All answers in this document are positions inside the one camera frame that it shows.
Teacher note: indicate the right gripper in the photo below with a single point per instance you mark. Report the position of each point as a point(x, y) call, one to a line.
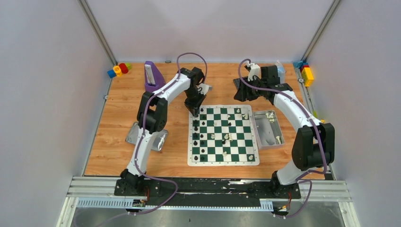
point(243, 94)

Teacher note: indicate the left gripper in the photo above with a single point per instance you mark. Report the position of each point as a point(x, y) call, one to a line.
point(193, 103)

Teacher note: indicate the green white chess board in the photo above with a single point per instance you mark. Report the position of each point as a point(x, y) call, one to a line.
point(222, 135)

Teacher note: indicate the silver metal tin box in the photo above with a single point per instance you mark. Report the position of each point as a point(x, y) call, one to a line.
point(268, 130)

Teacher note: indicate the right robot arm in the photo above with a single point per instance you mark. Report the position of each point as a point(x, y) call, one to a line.
point(313, 146)

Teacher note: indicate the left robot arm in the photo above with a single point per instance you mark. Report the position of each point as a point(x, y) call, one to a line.
point(152, 118)

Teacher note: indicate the dark grey lego baseplate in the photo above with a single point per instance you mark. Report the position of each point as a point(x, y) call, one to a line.
point(237, 82)

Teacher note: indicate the blue plastic bag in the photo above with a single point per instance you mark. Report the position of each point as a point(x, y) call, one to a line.
point(281, 71)

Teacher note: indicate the purple metronome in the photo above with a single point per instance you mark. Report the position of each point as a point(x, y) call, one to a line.
point(154, 79)

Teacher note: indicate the silver tin lid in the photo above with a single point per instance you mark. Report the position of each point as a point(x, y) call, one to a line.
point(158, 142)

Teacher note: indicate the colourful lego brick stack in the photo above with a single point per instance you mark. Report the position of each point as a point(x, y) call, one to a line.
point(307, 77)

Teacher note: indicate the green wooden block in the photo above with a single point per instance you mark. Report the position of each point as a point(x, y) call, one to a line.
point(128, 65)

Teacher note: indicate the red wooden cylinder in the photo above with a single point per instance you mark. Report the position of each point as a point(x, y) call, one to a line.
point(124, 68)

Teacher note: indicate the yellow wooden cylinder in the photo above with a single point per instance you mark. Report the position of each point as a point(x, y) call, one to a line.
point(118, 71)

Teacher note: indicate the blue wooden block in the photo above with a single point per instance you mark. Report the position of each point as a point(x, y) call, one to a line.
point(111, 74)

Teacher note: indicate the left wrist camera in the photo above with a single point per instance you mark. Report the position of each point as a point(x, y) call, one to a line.
point(203, 88)

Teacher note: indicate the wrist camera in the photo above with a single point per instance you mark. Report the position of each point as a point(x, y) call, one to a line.
point(253, 69)
point(203, 88)

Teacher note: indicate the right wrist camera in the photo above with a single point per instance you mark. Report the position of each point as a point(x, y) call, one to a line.
point(253, 69)

